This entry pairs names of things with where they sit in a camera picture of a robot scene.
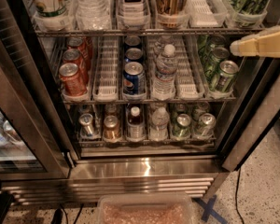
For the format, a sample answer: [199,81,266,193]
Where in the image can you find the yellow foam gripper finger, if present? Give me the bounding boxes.
[230,25,280,58]

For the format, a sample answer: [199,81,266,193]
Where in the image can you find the blue pepsi can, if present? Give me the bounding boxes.
[124,48,143,63]
[124,35,142,49]
[123,62,145,95]

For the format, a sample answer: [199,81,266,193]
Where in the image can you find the middle blue pepsi can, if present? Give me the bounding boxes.
[124,48,143,63]

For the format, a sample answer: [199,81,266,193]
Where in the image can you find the pale green can bottom shelf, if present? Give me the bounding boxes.
[194,113,216,137]

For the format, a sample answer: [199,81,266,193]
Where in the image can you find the black cable right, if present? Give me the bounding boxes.
[233,167,246,224]

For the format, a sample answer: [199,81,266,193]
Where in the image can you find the water bottle bottom shelf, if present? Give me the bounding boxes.
[149,107,170,141]

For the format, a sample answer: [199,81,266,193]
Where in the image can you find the tea bottle white label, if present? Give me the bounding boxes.
[119,0,147,17]

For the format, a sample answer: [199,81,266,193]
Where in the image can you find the clear water bottle top shelf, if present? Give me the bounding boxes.
[76,0,111,31]

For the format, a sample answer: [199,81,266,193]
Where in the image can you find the back green soda can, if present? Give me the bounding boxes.
[197,35,227,60]

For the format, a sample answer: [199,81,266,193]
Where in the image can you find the green soda can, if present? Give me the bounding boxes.
[209,61,239,92]
[203,47,230,81]
[197,35,227,60]

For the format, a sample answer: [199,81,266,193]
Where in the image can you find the white green tall can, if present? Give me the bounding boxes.
[27,0,73,18]

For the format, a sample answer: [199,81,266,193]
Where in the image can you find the red soda can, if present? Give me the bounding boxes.
[59,63,87,96]
[63,49,89,83]
[66,36,91,60]

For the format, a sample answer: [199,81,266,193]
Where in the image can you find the middle red soda can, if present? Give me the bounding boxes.
[63,49,89,83]

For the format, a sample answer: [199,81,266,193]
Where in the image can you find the clear plastic bin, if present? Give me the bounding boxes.
[97,192,193,224]

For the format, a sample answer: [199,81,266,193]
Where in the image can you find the blue tape cross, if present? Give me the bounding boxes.
[195,195,228,224]

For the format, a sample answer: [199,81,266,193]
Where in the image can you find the brown striped tall can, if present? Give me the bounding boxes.
[156,0,188,29]

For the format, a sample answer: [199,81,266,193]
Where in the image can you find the bronze can bottom shelf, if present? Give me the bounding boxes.
[104,115,120,139]

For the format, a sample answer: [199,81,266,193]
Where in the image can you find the back red soda can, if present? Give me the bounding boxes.
[66,36,91,60]

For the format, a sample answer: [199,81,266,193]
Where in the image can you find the open fridge door right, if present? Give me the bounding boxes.
[222,59,280,172]

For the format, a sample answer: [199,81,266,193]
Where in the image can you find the middle green soda can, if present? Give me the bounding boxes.
[203,47,230,81]

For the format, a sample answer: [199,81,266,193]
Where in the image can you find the front red soda can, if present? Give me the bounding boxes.
[59,63,87,96]

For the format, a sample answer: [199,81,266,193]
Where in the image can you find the dark tea bottle bottom shelf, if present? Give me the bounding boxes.
[128,106,144,139]

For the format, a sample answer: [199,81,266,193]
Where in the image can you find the water bottle middle shelf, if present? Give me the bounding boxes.
[153,44,177,101]

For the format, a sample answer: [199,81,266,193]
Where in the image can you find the front blue pepsi can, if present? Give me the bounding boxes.
[123,62,145,95]

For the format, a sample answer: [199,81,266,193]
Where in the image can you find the black cables on floor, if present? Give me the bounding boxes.
[49,203,85,224]

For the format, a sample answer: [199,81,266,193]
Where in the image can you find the empty white tray middle left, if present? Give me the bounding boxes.
[92,36,119,102]

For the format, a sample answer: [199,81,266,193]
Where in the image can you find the front green soda can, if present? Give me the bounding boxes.
[209,61,239,92]

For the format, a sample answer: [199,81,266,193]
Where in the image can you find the stainless steel fridge cabinet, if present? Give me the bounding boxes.
[3,0,263,205]

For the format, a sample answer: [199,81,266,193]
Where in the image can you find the empty white tray top shelf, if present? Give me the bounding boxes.
[188,0,228,28]

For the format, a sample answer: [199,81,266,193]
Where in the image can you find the silver can bottom shelf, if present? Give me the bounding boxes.
[78,113,95,136]

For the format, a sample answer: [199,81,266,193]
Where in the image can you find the glass fridge door left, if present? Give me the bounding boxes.
[0,0,70,181]

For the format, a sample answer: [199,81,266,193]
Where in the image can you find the empty white tray middle right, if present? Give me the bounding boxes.
[175,36,204,100]

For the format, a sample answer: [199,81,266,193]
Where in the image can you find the back blue pepsi can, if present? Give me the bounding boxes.
[124,35,142,49]

